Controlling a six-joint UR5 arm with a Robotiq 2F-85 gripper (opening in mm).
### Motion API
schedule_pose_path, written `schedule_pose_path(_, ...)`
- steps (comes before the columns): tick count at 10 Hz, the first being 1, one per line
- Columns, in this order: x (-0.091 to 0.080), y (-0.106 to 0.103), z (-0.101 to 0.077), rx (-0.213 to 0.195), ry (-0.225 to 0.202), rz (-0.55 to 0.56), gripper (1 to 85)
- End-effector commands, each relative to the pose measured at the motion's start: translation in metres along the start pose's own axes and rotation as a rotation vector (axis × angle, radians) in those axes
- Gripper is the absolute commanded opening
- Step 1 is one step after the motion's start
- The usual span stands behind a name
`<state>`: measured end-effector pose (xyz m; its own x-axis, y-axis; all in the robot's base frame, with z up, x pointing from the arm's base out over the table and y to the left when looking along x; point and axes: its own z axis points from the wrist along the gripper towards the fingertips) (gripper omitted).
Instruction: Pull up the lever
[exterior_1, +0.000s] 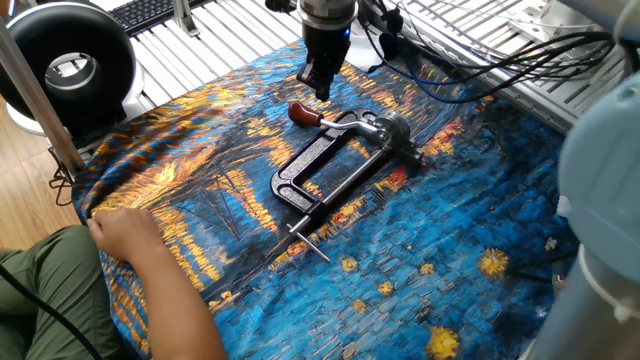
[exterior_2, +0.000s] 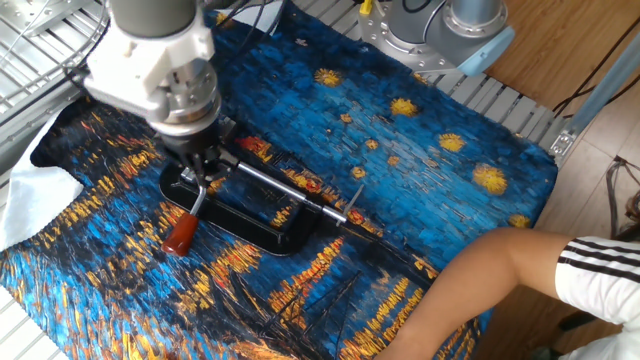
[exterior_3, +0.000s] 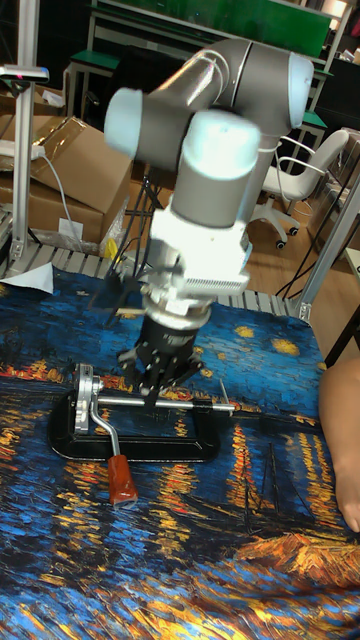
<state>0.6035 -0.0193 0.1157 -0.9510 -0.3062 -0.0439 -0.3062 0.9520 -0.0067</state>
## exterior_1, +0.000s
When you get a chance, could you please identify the blue and orange painted cloth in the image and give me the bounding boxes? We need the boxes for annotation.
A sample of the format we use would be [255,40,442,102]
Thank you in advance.
[72,39,581,360]

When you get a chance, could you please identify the black round fan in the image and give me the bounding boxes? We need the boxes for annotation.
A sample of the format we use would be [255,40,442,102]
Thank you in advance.
[0,2,146,139]

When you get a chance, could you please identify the black cable over trousers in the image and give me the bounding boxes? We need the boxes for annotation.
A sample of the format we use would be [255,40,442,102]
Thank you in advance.
[0,262,104,360]

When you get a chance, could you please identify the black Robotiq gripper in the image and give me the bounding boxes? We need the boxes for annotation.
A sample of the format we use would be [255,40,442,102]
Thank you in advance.
[296,22,352,103]

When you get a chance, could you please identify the person's bare right forearm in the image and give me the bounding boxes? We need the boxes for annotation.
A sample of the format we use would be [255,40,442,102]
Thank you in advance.
[127,244,229,360]

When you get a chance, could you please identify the person's right hand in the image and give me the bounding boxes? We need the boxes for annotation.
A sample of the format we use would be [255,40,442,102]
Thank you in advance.
[86,207,166,264]

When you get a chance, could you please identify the black clamp frame with rod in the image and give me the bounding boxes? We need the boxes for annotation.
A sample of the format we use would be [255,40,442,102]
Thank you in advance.
[269,107,426,264]

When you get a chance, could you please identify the dark tangled wire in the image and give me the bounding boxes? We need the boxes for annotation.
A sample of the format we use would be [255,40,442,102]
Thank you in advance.
[48,147,76,207]

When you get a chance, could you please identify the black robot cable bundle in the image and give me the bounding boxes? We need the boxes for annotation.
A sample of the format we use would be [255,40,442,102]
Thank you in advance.
[359,0,621,106]

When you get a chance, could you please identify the green trousers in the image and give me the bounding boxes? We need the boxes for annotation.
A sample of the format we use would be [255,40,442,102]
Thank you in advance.
[0,224,126,360]

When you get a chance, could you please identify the black keyboard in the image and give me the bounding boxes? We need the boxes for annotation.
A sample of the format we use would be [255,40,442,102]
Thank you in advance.
[107,0,211,37]

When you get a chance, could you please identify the aluminium frame profile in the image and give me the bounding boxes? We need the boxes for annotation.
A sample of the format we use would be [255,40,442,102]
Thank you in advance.
[172,0,201,39]
[0,19,85,176]

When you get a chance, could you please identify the metal lever with brown handle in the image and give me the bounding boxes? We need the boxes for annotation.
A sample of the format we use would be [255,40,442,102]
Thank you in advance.
[287,101,391,146]

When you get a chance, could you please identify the black cable by robot base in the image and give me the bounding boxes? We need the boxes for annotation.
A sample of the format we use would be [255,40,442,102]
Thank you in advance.
[504,249,581,281]

